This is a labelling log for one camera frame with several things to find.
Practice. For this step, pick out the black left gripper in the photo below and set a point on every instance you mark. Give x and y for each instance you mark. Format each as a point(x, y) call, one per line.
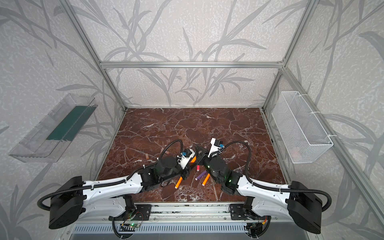
point(187, 167)

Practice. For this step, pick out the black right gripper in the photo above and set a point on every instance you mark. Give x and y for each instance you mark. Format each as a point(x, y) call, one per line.
point(204, 154)

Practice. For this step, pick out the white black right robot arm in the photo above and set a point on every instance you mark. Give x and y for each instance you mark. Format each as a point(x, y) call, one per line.
point(290, 202)

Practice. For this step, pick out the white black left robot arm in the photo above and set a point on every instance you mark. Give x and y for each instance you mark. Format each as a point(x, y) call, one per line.
point(78, 199)

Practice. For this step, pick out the purple marker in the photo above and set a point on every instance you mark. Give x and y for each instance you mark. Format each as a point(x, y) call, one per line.
point(201, 175)

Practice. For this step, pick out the horizontal aluminium crossbar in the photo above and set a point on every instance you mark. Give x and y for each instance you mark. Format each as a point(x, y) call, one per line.
point(247, 65)

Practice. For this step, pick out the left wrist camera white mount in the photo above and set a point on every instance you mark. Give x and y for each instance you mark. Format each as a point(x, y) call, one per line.
point(186, 157)

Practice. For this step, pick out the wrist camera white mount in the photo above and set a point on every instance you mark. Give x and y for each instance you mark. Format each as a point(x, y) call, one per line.
point(186, 157)
point(216, 147)

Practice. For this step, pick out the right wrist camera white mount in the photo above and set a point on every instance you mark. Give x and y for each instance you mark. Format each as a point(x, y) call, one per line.
point(216, 147)

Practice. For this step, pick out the white wire mesh basket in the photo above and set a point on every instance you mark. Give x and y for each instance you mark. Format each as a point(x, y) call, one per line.
point(303, 135)

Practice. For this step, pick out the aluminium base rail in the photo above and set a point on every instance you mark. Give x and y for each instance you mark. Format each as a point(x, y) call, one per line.
point(192, 211)

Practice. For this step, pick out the clear plastic wall tray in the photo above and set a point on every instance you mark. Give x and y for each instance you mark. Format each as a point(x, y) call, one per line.
point(49, 139)

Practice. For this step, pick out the aluminium frame post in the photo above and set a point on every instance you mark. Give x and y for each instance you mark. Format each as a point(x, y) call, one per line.
point(69, 11)

